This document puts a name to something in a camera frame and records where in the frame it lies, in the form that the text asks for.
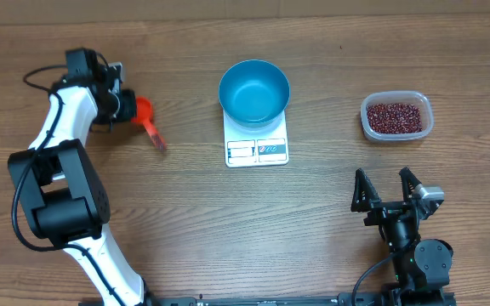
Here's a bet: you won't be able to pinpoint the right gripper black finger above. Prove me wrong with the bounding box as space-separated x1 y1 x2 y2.
350 168 381 213
399 167 422 201

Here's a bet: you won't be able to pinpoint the red plastic scoop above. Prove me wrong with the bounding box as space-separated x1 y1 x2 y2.
131 97 167 151

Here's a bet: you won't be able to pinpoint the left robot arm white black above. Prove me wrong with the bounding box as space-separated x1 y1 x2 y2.
8 48 156 305

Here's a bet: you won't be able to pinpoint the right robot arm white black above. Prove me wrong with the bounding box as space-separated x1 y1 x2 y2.
348 167 456 305

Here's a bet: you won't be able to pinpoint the white digital kitchen scale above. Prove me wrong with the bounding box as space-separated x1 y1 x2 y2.
223 111 289 168

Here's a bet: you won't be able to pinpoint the blue bowl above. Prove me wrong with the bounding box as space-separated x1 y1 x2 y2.
218 59 291 127

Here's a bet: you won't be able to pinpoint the red beans in container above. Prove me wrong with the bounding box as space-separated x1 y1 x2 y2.
367 103 423 134

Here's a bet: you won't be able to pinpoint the clear plastic container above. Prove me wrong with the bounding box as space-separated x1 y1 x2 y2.
359 90 435 143

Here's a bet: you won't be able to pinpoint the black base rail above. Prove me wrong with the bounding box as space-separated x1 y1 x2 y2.
78 292 457 306

